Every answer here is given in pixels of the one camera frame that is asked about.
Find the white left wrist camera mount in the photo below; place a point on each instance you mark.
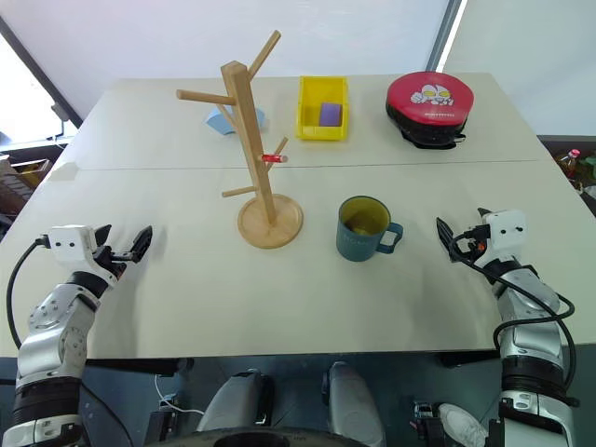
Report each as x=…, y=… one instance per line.
x=70, y=244

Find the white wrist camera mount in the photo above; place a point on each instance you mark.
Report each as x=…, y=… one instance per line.
x=70, y=244
x=508, y=230

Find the silver left robot leg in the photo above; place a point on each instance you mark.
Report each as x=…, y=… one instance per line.
x=233, y=405

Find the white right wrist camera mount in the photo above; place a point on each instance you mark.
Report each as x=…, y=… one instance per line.
x=508, y=230

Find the yellow plastic bin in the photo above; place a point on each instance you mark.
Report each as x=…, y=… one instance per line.
x=308, y=125

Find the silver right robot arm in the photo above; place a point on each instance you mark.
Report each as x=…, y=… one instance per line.
x=531, y=335

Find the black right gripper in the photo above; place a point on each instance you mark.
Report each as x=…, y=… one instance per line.
x=475, y=247

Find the white shoe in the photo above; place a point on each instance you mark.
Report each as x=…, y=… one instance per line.
x=461, y=426

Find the light blue box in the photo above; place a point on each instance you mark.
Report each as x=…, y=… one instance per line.
x=219, y=122

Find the black window frame bar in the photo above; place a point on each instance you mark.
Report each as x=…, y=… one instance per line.
x=42, y=74

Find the silver robot leg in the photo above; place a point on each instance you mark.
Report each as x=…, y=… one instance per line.
x=349, y=405
x=233, y=405

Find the red capped bottle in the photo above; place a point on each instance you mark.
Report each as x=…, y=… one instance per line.
x=569, y=163

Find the cardboard box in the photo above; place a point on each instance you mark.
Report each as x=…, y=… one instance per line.
x=23, y=179

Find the silver right robot leg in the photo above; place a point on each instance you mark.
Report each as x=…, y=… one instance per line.
x=349, y=405

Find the blue mug yellow inside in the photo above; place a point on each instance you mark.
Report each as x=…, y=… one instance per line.
x=358, y=244

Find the red round cartoon pad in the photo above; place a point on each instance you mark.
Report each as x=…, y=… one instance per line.
x=430, y=100

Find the purple block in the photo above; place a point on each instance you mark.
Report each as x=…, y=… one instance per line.
x=330, y=115

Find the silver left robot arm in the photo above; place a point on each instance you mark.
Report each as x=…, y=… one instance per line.
x=51, y=326

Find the small black floor device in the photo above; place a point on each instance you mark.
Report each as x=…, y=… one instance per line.
x=426, y=419

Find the wooden mug tree stand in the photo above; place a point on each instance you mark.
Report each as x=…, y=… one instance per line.
x=261, y=186

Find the dark rounded robot base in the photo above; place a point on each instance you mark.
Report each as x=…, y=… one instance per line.
x=261, y=438

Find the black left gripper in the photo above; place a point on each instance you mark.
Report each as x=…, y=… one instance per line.
x=111, y=265

